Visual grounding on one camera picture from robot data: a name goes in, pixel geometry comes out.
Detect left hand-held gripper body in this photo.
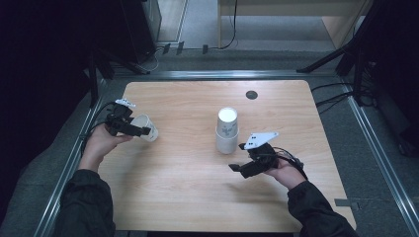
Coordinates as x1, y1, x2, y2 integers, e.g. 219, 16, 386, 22
104, 98, 136, 137

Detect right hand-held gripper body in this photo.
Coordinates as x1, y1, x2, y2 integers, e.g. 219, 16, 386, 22
242, 131, 282, 176

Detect plain white paper cup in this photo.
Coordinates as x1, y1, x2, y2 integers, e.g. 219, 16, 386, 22
130, 114, 159, 143

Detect white ribbed paper cup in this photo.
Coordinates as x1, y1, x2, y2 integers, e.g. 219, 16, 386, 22
214, 129, 240, 155

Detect floral print paper cup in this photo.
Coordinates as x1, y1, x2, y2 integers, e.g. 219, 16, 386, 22
215, 107, 239, 138

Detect person's right hand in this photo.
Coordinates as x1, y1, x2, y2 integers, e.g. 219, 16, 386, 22
263, 157, 308, 192

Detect person's left hand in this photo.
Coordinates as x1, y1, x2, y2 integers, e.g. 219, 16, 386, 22
81, 122, 134, 164

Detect black tripod stand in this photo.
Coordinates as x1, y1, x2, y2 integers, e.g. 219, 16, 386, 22
86, 48, 152, 109
295, 0, 378, 107

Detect dark curtain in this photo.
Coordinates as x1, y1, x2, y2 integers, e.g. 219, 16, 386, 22
0, 0, 100, 218

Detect black cabinet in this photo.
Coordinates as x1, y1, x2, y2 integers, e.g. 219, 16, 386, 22
119, 0, 163, 64

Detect grey tape strip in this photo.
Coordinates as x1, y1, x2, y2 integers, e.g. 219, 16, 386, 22
333, 197, 361, 212

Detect light wooden desk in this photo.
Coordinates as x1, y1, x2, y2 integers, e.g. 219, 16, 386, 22
216, 0, 375, 50

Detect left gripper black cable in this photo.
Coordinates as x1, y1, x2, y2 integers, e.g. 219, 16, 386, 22
79, 101, 117, 156

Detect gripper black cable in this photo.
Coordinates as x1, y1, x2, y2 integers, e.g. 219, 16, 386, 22
271, 146, 309, 182
79, 101, 117, 156

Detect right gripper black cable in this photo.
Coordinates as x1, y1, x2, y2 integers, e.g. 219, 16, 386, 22
271, 146, 309, 182

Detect white floor cable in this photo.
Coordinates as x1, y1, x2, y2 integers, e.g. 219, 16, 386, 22
143, 45, 167, 73

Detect metal floor rail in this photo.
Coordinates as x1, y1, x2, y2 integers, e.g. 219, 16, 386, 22
32, 78, 108, 237
340, 80, 419, 237
110, 69, 345, 81

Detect black floor cables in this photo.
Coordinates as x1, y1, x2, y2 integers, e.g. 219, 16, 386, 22
310, 81, 356, 116

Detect hanging black cable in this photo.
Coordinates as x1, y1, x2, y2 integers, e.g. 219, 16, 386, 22
218, 0, 239, 50

